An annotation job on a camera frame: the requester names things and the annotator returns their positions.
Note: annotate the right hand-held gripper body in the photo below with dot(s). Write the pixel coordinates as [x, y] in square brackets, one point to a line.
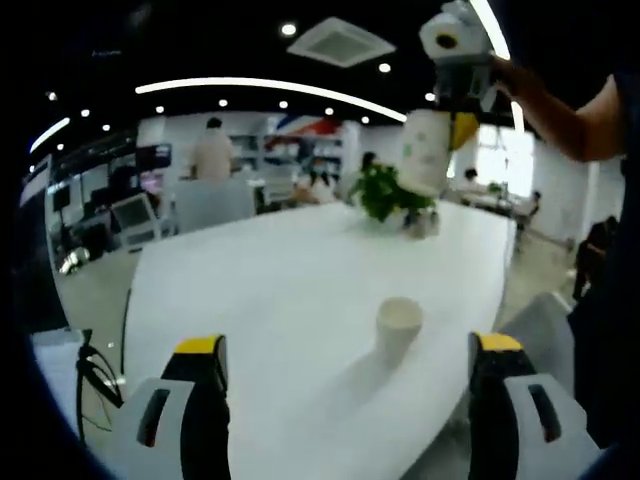
[462, 75]

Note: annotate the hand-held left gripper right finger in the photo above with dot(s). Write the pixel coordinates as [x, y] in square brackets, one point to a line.
[520, 440]

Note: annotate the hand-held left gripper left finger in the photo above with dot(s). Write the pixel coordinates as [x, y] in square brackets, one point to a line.
[172, 450]

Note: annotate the white paper cup green print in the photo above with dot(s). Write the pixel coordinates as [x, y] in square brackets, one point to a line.
[425, 155]
[397, 330]

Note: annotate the straight ceiling light strip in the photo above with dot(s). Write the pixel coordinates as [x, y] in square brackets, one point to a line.
[500, 35]

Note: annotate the potted green plant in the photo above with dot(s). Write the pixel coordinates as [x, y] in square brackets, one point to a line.
[382, 197]

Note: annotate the small glass jar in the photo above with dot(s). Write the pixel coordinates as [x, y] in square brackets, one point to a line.
[422, 227]

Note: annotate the black tripod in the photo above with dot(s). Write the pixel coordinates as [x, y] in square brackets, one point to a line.
[92, 370]

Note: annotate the ceiling air conditioner vent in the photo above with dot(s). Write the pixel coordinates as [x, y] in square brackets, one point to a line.
[342, 42]

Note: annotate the white table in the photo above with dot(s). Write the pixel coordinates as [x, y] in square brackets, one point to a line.
[275, 300]

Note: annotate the long curved light strip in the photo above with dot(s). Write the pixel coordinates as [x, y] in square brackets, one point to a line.
[275, 85]

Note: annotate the white desktop machine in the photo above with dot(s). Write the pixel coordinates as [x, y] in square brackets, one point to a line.
[135, 220]

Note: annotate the grey desk partition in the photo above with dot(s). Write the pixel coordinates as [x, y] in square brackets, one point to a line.
[212, 205]

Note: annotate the red blue wall graphic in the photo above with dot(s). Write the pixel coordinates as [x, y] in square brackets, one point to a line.
[305, 131]

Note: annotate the white wall shelves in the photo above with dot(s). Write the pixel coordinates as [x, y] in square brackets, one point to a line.
[300, 157]

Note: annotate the wall screen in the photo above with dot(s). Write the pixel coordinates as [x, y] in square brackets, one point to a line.
[155, 156]

